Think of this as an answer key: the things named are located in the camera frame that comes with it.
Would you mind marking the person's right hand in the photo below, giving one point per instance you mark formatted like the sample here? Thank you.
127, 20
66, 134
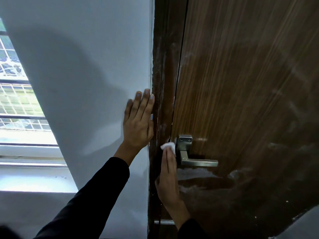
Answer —
169, 186

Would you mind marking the white window frame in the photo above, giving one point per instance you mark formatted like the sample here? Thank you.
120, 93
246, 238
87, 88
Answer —
27, 149

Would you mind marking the person's right forearm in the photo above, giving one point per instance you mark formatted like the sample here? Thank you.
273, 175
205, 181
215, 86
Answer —
184, 224

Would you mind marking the dark brown door frame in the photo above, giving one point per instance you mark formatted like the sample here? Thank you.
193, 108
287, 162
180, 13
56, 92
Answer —
164, 59

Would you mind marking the person's left hand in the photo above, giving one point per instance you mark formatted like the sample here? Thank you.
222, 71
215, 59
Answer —
137, 129

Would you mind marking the person's right thumb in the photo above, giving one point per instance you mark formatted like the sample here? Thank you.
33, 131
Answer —
158, 186

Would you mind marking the white wiping cloth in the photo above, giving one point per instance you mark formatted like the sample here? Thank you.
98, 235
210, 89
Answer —
167, 146

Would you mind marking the person's left forearm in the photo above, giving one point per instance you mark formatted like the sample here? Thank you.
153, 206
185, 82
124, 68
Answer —
94, 196

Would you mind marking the person's left little finger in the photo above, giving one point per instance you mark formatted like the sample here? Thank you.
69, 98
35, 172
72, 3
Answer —
128, 110

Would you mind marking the person's left middle finger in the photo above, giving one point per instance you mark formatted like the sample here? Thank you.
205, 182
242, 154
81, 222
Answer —
144, 104

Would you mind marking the person's left thumb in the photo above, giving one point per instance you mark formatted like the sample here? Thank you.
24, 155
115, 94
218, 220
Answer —
151, 126

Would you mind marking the brown wooden door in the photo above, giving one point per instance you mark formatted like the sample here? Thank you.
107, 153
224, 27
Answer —
249, 97

